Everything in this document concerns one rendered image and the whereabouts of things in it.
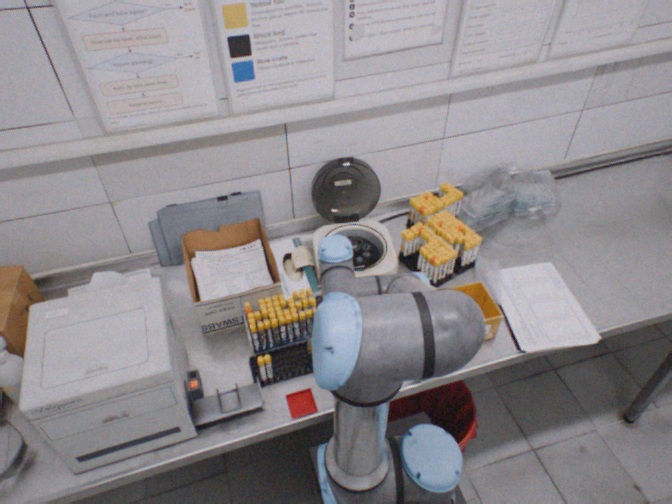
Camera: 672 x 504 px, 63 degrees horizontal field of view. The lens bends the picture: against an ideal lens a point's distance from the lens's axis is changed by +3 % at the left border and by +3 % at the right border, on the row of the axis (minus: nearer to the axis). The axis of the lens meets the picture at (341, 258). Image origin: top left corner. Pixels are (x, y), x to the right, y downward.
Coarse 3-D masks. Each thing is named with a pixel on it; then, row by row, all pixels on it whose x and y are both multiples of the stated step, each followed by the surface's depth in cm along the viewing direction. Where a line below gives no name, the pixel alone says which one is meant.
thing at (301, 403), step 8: (296, 392) 138; (304, 392) 139; (288, 400) 137; (296, 400) 137; (304, 400) 137; (312, 400) 137; (296, 408) 136; (304, 408) 136; (312, 408) 136; (296, 416) 134
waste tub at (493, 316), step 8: (456, 288) 151; (464, 288) 152; (472, 288) 153; (480, 288) 153; (472, 296) 156; (480, 296) 155; (488, 296) 150; (480, 304) 156; (488, 304) 151; (488, 312) 152; (496, 312) 147; (488, 320) 143; (496, 320) 144; (488, 328) 146; (496, 328) 147; (488, 336) 149
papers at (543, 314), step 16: (512, 272) 167; (528, 272) 167; (544, 272) 167; (512, 288) 162; (528, 288) 162; (544, 288) 162; (560, 288) 162; (512, 304) 158; (528, 304) 158; (544, 304) 158; (560, 304) 158; (576, 304) 158; (512, 320) 154; (528, 320) 153; (544, 320) 153; (560, 320) 154; (576, 320) 154; (528, 336) 150; (544, 336) 150; (560, 336) 150; (576, 336) 150; (592, 336) 150; (528, 352) 147
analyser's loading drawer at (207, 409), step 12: (252, 384) 136; (216, 396) 134; (228, 396) 134; (240, 396) 134; (252, 396) 134; (192, 408) 132; (204, 408) 132; (216, 408) 132; (228, 408) 132; (240, 408) 131; (252, 408) 132; (204, 420) 129
